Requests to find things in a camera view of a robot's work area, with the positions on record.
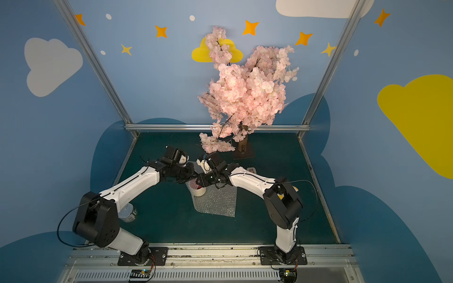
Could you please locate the controller board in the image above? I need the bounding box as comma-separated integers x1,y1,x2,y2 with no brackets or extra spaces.
278,269,297,283
128,269,152,283

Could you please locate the white tape dispenser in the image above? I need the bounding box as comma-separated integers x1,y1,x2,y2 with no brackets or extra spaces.
247,167,257,174

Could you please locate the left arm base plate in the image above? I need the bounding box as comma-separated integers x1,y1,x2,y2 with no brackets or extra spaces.
117,246,169,266

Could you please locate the aluminium frame post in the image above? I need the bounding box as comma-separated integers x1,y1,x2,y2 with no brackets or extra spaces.
297,0,374,141
53,0,133,126

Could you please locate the aluminium frame right post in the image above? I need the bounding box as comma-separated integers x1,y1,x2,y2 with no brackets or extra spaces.
297,0,374,141

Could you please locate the left controller board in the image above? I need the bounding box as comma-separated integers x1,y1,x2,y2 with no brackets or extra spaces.
128,269,152,283

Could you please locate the aluminium frame back rail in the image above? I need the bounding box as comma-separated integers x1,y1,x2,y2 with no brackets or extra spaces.
124,123,311,133

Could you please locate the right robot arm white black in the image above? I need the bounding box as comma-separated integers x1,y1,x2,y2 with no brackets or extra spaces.
197,153,303,254

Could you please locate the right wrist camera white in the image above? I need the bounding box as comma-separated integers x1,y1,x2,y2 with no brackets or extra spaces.
197,159,212,173

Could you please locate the pink cherry blossom tree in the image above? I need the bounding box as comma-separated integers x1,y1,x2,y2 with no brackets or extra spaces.
198,27,298,153

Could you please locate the clear bubble wrap sheet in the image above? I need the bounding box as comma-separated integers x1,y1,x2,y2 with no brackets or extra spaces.
186,182,237,218

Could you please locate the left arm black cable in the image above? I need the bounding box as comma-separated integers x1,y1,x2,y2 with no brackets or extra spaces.
56,203,96,248

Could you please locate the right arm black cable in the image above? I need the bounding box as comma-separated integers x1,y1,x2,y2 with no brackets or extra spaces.
240,171,319,224

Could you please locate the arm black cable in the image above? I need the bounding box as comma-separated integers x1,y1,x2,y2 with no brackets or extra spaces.
240,171,319,224
56,203,96,248

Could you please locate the white mug red inside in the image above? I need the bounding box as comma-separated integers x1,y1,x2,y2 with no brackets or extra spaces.
188,179,206,197

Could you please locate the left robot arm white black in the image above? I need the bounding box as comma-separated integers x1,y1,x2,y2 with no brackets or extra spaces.
73,146,195,261

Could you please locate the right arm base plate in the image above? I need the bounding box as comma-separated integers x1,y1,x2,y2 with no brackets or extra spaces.
257,245,307,266

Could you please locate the right controller board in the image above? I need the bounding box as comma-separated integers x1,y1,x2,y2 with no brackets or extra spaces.
278,269,297,283

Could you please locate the aluminium frame left post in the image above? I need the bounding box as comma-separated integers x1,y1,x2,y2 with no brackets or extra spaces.
53,0,133,126

